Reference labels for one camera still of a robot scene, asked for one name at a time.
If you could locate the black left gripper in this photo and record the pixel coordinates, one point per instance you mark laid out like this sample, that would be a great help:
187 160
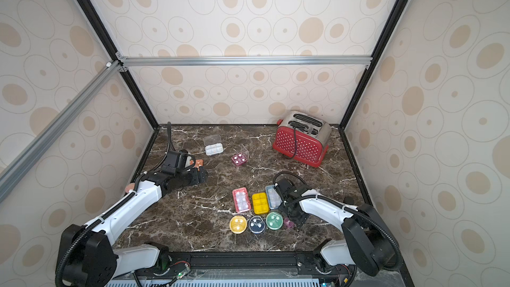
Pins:
198 177

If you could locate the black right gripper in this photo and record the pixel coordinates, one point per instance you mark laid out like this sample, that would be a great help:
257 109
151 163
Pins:
291 213

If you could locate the teal rectangular pillbox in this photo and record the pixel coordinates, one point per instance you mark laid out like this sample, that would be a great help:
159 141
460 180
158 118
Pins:
274 199

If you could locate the green round pillbox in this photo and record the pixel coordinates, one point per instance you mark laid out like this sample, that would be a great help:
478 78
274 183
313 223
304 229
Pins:
274 221

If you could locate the white pillbox with amber lid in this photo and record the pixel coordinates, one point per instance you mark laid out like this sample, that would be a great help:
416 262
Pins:
260 203

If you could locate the dark blue round pillbox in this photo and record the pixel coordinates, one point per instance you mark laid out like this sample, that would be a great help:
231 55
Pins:
256 225

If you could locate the red pillbox clear lid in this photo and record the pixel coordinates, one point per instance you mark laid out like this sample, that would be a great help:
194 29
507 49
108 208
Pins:
241 200

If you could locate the yellow round pillbox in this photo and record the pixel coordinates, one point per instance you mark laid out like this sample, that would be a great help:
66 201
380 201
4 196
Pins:
238 224

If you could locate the purple pillbox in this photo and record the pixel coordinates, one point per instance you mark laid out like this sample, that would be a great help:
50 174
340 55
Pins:
240 158
288 224

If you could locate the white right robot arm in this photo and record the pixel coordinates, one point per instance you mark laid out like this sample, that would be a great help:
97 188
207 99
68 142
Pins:
367 242

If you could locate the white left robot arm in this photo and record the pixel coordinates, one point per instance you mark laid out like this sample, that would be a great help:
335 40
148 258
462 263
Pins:
86 256

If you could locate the orange pillbox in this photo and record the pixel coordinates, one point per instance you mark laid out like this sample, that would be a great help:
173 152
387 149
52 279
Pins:
198 162

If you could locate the white pillbox clear lid rear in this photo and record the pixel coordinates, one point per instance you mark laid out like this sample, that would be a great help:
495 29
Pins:
213 145

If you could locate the small black cap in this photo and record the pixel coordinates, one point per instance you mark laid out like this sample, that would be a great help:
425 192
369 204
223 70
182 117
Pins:
348 200

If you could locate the red and silver toaster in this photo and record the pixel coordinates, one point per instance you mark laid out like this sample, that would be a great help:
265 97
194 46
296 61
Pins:
303 137

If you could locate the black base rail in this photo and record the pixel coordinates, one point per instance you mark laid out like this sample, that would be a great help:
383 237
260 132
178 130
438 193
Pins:
300 268

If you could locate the aluminium frame crossbar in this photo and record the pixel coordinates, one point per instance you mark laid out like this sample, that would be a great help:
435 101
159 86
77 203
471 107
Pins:
219 62

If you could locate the aluminium frame side bar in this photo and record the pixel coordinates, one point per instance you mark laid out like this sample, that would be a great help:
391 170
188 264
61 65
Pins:
24 162

